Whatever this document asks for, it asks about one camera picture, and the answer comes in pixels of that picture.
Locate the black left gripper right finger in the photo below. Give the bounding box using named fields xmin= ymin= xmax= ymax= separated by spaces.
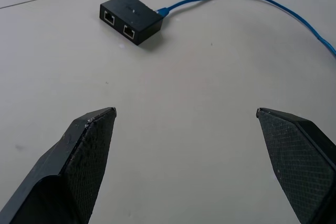
xmin=256 ymin=107 xmax=336 ymax=224

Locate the black ethernet splitter box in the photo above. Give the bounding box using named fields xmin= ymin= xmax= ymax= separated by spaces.
xmin=99 ymin=0 xmax=164 ymax=46

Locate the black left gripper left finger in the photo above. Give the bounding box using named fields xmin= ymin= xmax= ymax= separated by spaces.
xmin=0 ymin=106 xmax=117 ymax=224

